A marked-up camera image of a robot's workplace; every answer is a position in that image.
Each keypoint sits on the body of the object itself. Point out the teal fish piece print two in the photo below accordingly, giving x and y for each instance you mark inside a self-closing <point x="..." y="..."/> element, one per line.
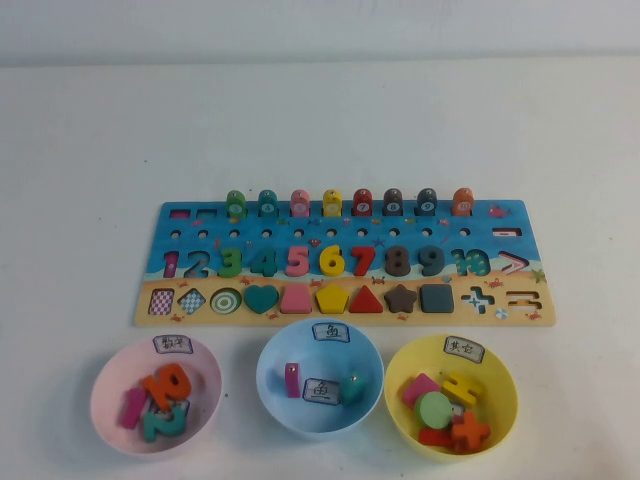
<point x="352" y="387"/>

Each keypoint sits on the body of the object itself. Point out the yellow number six piece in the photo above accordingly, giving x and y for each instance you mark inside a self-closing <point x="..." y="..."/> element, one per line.
<point x="327" y="264"/>

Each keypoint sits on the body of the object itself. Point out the pink number five piece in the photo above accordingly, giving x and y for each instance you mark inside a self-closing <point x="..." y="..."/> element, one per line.
<point x="299" y="265"/>

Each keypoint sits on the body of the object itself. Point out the colourful wooden puzzle board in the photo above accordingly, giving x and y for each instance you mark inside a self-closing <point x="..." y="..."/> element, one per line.
<point x="282" y="233"/>

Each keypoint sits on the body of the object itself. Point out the yellow fish piece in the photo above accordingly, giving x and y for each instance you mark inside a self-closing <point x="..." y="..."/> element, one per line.
<point x="332" y="201"/>

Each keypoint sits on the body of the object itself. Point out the pink fish piece print five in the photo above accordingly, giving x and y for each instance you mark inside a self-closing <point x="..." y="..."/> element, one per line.
<point x="300" y="201"/>

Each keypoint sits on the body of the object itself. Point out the red number seven piece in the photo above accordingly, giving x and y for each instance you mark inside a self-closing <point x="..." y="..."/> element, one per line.
<point x="364" y="261"/>

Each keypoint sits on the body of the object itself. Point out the teal number four piece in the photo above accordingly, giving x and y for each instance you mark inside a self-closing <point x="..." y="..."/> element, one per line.
<point x="267" y="263"/>

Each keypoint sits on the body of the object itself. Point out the red fish piece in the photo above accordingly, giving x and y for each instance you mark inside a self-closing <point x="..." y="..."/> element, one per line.
<point x="363" y="201"/>

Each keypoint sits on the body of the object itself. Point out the yellow pentagon piece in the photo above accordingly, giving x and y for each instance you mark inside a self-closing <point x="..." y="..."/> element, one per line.
<point x="332" y="300"/>

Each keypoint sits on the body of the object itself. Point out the pink trapezoid piece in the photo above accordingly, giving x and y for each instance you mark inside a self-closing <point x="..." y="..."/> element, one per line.
<point x="297" y="301"/>

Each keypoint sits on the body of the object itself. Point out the teal fish piece print four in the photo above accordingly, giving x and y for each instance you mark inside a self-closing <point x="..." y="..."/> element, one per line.
<point x="268" y="201"/>

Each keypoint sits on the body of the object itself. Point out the brown number eight piece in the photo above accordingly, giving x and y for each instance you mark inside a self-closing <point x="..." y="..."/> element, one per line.
<point x="390" y="260"/>

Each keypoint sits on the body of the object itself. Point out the red triangle piece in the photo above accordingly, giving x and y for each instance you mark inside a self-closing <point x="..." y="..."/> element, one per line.
<point x="366" y="303"/>

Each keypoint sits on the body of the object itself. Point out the teal heart piece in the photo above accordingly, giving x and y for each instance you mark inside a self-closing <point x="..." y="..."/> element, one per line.
<point x="261" y="298"/>

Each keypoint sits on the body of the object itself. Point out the brown fish piece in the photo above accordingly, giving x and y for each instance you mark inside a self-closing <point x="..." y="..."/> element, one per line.
<point x="394" y="201"/>

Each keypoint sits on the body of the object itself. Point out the green number three piece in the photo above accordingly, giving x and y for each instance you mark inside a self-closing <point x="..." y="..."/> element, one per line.
<point x="233" y="261"/>

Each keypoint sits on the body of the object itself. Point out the green fish piece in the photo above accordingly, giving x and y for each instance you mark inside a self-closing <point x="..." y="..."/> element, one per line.
<point x="236" y="201"/>

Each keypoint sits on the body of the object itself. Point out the brown star piece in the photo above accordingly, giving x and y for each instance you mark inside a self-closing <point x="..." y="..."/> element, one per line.
<point x="400" y="298"/>

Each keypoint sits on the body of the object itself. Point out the dark grey fish piece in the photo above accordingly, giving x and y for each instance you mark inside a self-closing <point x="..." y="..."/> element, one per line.
<point x="427" y="201"/>

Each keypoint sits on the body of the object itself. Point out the dark grey number nine piece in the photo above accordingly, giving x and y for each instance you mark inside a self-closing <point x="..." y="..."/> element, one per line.
<point x="436" y="265"/>

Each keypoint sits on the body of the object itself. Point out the dark grey square piece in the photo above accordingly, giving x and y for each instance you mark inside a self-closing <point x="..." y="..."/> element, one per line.
<point x="437" y="298"/>

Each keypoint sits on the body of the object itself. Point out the magenta fish piece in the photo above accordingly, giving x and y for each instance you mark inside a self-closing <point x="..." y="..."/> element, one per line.
<point x="292" y="382"/>

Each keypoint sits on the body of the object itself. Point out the orange fish piece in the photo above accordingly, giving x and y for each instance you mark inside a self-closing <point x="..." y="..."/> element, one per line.
<point x="463" y="200"/>

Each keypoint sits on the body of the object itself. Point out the pink rectangle piece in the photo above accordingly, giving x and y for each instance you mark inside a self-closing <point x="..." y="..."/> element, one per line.
<point x="416" y="386"/>

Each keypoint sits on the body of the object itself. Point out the blue plastic bowl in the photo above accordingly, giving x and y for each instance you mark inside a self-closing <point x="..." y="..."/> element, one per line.
<point x="325" y="422"/>

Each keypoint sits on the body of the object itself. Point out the pink plastic bowl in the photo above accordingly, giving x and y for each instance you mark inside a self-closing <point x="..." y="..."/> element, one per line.
<point x="202" y="400"/>

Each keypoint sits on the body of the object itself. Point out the yellow equals sign piece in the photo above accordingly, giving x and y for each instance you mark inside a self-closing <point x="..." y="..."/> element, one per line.
<point x="459" y="387"/>

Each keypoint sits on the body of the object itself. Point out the green round disc piece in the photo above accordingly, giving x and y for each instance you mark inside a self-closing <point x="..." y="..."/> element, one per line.
<point x="433" y="409"/>

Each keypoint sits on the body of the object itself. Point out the orange number ten piece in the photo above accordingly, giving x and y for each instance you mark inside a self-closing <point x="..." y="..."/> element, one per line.
<point x="161" y="389"/>

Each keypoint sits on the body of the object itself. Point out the red minus sign piece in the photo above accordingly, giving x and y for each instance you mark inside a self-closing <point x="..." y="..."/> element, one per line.
<point x="434" y="438"/>

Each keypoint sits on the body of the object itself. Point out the yellow plastic bowl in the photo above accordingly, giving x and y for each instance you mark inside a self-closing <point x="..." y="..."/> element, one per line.
<point x="502" y="400"/>

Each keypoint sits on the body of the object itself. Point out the orange plus sign piece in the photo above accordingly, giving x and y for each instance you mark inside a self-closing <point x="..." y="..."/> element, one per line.
<point x="470" y="432"/>

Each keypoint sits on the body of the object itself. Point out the teal number two piece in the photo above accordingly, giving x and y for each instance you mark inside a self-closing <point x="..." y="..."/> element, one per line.
<point x="152" y="427"/>

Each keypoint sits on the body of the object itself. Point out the pink number one piece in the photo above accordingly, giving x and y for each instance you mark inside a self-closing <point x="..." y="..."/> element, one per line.
<point x="131" y="409"/>

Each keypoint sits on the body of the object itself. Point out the small paper label fish character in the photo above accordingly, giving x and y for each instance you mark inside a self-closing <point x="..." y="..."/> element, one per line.
<point x="331" y="333"/>

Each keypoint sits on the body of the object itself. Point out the large paper label fish character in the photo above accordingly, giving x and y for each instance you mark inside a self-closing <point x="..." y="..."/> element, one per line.
<point x="322" y="391"/>

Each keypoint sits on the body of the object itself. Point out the paper label with number characters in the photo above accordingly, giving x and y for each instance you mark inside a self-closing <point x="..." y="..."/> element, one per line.
<point x="173" y="345"/>

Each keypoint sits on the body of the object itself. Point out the paper label under number pieces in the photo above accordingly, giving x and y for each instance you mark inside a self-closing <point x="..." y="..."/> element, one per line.
<point x="183" y="404"/>

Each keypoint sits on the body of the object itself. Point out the paper label under shape pieces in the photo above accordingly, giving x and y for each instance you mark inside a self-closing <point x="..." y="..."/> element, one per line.
<point x="458" y="410"/>

